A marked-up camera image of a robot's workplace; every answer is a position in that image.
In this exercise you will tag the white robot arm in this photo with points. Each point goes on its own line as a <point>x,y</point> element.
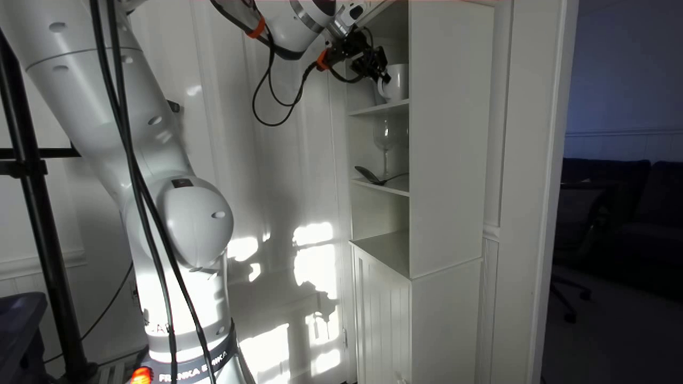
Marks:
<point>93,72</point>

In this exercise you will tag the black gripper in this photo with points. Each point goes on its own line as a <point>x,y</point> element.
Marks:
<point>359,50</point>

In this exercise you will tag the white ceramic mug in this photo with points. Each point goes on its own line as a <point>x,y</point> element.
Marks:
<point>395,83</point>

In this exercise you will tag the clear wine glass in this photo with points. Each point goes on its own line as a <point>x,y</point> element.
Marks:
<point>384,141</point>

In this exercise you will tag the white shelf cabinet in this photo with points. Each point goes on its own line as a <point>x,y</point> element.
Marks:
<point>417,242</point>

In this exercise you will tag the dark blue bin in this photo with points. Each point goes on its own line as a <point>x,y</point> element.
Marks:
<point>20,340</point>

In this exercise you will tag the black metal stand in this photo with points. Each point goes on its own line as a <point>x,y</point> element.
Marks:
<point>31,169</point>

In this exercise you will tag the dark office chair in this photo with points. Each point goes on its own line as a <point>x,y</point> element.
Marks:
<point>581,217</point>

